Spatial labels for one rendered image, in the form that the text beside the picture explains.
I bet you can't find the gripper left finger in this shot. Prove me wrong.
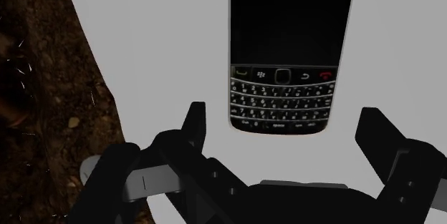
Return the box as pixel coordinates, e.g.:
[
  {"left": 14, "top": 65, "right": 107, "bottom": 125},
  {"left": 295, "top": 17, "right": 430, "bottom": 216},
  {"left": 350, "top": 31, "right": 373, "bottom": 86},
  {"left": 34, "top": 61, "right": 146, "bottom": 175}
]
[{"left": 67, "top": 101, "right": 249, "bottom": 224}]

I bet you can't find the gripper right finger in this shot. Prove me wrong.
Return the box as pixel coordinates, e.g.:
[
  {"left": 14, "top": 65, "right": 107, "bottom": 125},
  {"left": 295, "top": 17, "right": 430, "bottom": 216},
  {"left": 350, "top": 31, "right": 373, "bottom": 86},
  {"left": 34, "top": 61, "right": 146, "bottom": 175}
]
[{"left": 355, "top": 106, "right": 447, "bottom": 224}]

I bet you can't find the black keypad phone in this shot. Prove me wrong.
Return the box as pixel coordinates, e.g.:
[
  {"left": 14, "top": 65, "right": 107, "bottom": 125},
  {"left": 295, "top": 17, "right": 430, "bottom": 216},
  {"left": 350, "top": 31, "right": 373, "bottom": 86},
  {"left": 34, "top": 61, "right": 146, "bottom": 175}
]
[{"left": 228, "top": 0, "right": 357, "bottom": 136}]

